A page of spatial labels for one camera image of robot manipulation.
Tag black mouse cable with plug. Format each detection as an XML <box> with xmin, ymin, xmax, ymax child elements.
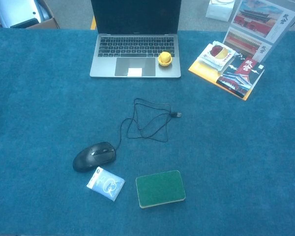
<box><xmin>115</xmin><ymin>98</ymin><xmax>182</xmax><ymax>150</ymax></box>

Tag black computer mouse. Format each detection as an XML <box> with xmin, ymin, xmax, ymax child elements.
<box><xmin>72</xmin><ymin>141</ymin><xmax>117</xmax><ymax>173</ymax></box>

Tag white sticker on trackpad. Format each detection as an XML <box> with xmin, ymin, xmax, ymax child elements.
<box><xmin>127</xmin><ymin>68</ymin><xmax>143</xmax><ymax>77</ymax></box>

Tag yellow toy in cup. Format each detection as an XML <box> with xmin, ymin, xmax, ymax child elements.
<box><xmin>157</xmin><ymin>51</ymin><xmax>173</xmax><ymax>67</ymax></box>

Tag green scouring sponge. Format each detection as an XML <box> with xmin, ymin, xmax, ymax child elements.
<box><xmin>135</xmin><ymin>170</ymin><xmax>186</xmax><ymax>209</ymax></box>

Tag grey laptop computer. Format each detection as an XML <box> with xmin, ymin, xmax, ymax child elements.
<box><xmin>89</xmin><ymin>0</ymin><xmax>182</xmax><ymax>79</ymax></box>

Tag blue white tissue packet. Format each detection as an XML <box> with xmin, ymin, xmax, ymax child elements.
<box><xmin>86</xmin><ymin>166</ymin><xmax>126</xmax><ymax>203</ymax></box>

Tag white packaged snack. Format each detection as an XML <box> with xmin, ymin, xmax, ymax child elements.
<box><xmin>197</xmin><ymin>43</ymin><xmax>239</xmax><ymax>72</ymax></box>

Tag palace picture book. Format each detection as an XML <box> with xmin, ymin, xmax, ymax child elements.
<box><xmin>188</xmin><ymin>57</ymin><xmax>265</xmax><ymax>101</ymax></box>

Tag blue felt table mat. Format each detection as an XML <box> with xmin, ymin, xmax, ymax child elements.
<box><xmin>0</xmin><ymin>27</ymin><xmax>295</xmax><ymax>236</ymax></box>

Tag white box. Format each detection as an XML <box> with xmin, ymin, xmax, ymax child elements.
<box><xmin>205</xmin><ymin>0</ymin><xmax>236</xmax><ymax>20</ymax></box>

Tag cardboard box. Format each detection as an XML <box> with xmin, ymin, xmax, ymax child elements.
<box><xmin>0</xmin><ymin>0</ymin><xmax>61</xmax><ymax>30</ymax></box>

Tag clear stand with palace photos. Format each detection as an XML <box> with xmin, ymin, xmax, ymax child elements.
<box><xmin>222</xmin><ymin>0</ymin><xmax>295</xmax><ymax>63</ymax></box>

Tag blue grey device in box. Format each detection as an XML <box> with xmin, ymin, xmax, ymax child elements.
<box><xmin>0</xmin><ymin>0</ymin><xmax>52</xmax><ymax>29</ymax></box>

